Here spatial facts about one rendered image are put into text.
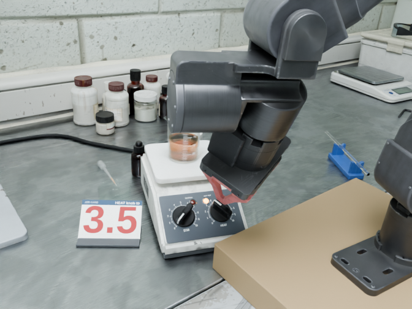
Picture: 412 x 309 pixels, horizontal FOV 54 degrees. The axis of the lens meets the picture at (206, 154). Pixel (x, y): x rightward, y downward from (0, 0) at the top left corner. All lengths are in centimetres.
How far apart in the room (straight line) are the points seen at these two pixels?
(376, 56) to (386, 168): 115
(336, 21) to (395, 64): 127
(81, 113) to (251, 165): 61
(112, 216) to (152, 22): 65
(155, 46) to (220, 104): 82
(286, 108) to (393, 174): 20
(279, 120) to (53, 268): 37
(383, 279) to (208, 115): 31
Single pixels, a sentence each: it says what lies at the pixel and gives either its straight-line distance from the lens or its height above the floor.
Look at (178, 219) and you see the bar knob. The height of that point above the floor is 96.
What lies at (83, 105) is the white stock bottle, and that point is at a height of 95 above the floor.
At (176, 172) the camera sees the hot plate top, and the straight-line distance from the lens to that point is 61.
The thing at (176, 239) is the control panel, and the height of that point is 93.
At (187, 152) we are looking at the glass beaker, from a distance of 62.
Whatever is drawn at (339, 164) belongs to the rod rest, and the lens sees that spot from 88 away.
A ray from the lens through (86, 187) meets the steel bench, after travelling 75.
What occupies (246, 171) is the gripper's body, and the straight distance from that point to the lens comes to 44.
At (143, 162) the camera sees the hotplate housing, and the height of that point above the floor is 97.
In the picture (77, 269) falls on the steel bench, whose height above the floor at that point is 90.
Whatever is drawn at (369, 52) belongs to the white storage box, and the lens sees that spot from 167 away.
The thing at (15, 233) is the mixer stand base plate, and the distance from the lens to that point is 65.
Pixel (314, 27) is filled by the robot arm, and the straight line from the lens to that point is 34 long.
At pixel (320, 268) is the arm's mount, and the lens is 55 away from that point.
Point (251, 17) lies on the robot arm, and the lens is 38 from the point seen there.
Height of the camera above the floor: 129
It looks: 27 degrees down
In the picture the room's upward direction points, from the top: 4 degrees clockwise
